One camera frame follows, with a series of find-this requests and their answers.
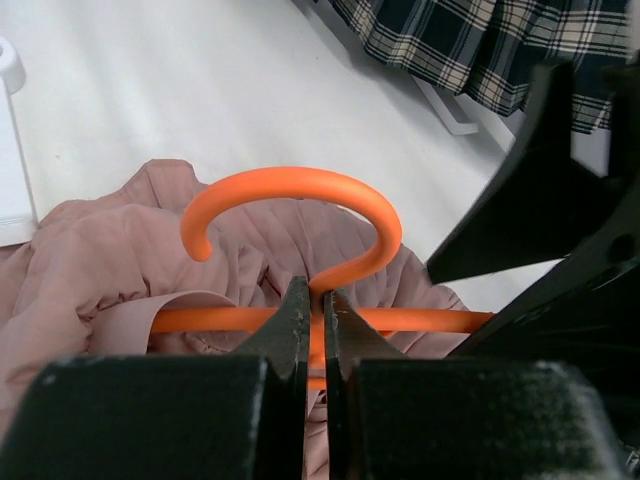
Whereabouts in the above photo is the orange hanger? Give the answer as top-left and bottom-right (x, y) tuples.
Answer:
(150, 167), (494, 370)

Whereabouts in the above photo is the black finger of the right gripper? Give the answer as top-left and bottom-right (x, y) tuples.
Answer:
(426, 60), (610, 283)

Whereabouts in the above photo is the pink garment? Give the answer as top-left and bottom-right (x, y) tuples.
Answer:
(1, 160), (468, 479)

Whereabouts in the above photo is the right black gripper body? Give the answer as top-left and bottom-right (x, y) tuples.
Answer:
(455, 66), (639, 446)

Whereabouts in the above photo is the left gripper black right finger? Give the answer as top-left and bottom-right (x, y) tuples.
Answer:
(324, 293), (625, 479)

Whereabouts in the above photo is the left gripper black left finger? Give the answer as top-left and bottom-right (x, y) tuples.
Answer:
(1, 277), (311, 479)

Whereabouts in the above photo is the navy plaid skirt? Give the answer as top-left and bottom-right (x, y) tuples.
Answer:
(332, 0), (631, 134)

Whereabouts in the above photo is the silver clothes rack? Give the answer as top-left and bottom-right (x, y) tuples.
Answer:
(0, 0), (516, 249)

